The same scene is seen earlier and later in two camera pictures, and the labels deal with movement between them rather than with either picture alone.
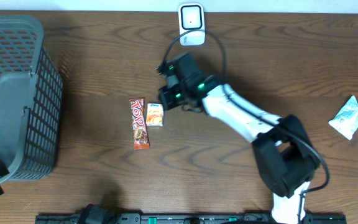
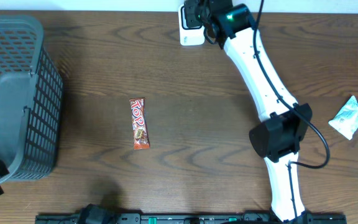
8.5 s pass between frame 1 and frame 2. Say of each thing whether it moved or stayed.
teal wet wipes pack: stayed
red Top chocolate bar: stayed
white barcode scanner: stayed
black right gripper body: moved
